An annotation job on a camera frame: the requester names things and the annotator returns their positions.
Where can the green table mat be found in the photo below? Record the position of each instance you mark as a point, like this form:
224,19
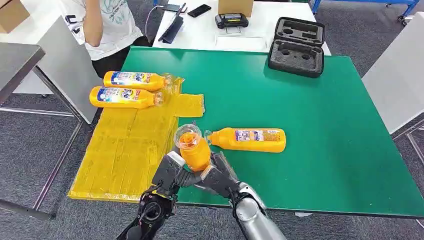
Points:
331,116

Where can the white table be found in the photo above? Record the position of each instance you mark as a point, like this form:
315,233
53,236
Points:
198,38

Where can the tall cardboard box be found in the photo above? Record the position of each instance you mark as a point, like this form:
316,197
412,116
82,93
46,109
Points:
236,7

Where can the black foam-lined case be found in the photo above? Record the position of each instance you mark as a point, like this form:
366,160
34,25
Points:
295,56

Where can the dark steel table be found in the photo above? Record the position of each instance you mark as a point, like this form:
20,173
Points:
16,63

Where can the black handheld controller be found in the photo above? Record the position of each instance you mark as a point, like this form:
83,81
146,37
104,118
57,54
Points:
232,21

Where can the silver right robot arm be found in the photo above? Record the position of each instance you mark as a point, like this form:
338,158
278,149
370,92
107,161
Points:
255,218

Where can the grey slanted table panel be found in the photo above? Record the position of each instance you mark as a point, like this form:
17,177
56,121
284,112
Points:
66,76

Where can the person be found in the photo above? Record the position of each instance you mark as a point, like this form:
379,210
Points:
116,30

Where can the yellow plastic sheet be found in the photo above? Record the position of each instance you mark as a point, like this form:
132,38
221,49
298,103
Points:
132,149

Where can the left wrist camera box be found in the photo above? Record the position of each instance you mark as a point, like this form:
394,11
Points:
167,172

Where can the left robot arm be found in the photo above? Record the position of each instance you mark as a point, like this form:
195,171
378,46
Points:
149,215

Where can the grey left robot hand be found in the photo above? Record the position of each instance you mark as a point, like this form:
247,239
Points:
188,179

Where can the flat cardboard box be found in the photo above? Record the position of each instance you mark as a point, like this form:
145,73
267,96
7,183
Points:
11,15

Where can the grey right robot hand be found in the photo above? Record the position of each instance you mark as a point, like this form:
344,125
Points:
227,172

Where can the dark tablet with folio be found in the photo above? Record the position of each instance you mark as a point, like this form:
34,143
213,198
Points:
171,30

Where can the pale grey table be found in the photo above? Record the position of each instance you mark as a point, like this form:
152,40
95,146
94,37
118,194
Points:
397,76

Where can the black smartphone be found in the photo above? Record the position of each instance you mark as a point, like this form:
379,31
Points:
199,10

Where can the orange drink bottle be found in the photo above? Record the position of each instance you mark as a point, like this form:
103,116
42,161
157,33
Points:
126,97
195,152
248,140
136,80

